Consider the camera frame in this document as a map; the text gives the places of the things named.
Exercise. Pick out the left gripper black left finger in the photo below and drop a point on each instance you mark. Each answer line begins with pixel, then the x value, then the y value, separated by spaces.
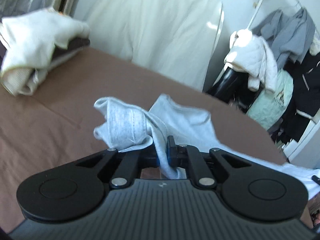
pixel 131 166

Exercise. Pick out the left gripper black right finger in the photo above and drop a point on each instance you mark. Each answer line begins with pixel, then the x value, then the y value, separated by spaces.
pixel 191 159

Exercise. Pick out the light grey snoopy shirt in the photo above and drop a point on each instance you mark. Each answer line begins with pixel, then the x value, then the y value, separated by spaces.
pixel 129 127

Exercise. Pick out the black hanging clothes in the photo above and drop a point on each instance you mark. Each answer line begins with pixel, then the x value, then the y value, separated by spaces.
pixel 304 103

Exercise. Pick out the black glossy bag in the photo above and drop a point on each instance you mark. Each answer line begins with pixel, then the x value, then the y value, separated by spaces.
pixel 232 88

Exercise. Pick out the mint green tote bag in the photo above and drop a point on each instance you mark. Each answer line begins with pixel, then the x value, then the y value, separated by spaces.
pixel 268 108

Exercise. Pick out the white quilted jacket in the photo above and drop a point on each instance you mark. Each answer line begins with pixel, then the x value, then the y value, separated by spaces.
pixel 251 54

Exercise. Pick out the dark brown folded garment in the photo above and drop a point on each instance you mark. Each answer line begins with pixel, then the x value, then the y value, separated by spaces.
pixel 72 49

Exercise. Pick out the cream knit garment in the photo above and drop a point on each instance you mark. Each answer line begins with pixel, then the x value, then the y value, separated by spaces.
pixel 30 41

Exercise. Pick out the grey hanging hoodie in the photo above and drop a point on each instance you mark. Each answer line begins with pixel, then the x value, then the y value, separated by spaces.
pixel 289 37

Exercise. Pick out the white coat rack pole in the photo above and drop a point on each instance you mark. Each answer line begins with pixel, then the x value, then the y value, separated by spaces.
pixel 257 8

